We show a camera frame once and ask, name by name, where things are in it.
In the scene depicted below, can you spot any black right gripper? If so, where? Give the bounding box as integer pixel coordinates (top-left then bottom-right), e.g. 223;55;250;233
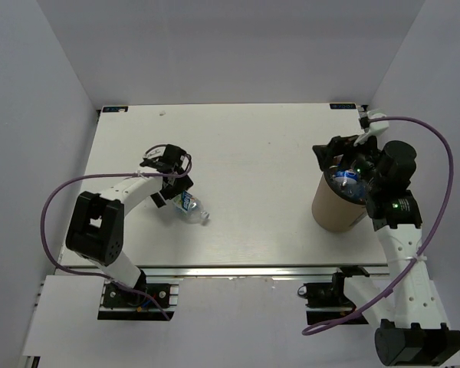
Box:
311;129;383;190

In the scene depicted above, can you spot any clear bottle green white label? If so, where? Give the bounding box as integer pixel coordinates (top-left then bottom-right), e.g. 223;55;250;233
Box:
172;191;210;224

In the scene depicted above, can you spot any small bottle blue cap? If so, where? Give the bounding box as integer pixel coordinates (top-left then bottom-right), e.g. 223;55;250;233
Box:
333;169;359;188

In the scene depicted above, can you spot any clear bottle dark blue label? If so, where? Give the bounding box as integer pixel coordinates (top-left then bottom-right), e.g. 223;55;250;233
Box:
340;182;366;202

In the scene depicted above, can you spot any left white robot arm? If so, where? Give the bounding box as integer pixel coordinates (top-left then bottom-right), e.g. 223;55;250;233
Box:
65;144;193;306

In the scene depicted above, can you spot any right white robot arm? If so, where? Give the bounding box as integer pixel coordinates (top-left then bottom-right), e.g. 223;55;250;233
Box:
307;136;460;366

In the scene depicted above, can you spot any brown cylindrical bin black rim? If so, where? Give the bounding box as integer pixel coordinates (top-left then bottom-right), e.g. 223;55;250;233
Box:
311;166;366;233

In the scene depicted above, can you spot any right blue logo sticker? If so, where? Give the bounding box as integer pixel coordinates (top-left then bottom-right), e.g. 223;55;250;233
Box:
329;103;357;110

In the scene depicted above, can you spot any blue logo sticker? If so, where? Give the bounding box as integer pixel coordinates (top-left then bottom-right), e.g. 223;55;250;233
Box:
101;106;129;113
329;103;357;110

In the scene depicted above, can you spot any left blue logo sticker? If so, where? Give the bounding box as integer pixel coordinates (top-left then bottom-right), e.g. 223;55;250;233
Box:
101;106;129;113

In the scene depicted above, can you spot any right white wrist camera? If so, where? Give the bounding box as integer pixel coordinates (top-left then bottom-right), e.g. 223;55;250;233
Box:
353;110;389;146

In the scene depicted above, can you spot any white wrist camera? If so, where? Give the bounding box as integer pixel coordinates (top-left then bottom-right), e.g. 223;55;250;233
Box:
353;110;389;146
143;144;166;160

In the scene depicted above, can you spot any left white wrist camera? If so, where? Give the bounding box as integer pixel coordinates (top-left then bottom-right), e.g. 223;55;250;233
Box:
143;144;166;160

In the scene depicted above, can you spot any aluminium right side rail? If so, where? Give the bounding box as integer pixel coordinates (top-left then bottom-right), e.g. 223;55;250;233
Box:
358;104;370;119

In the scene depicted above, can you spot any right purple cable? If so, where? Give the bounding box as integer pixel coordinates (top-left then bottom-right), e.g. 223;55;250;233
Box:
301;115;455;337

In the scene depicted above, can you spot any purple cable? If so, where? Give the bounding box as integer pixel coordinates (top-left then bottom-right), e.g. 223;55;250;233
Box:
40;153;195;277
301;115;455;337

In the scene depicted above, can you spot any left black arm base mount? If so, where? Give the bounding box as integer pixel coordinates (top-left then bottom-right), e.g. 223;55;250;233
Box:
97;278;180;321

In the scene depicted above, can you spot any aluminium front table rail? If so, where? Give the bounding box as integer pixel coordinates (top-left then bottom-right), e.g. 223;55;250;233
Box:
61;264;392;281

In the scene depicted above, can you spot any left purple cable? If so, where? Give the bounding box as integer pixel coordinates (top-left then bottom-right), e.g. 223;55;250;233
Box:
40;153;195;277

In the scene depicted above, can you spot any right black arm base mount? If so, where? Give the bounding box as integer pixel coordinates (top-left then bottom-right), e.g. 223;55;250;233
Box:
297;266;370;326

